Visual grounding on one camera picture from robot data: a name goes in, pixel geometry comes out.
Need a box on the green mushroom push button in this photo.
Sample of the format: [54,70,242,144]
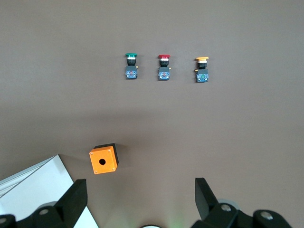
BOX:
[124,52,140,80]

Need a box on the white drawer cabinet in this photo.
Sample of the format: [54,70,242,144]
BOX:
[0,154,99,228]

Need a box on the orange button enclosure box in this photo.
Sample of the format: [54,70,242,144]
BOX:
[89,142,120,176]

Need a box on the red mushroom push button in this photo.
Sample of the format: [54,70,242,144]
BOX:
[156,54,172,82]

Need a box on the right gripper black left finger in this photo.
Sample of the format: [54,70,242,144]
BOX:
[0,179,88,228]

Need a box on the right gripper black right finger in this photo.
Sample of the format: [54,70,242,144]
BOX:
[191,177,293,228]

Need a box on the yellow mushroom push button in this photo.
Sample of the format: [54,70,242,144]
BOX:
[193,56,211,84]

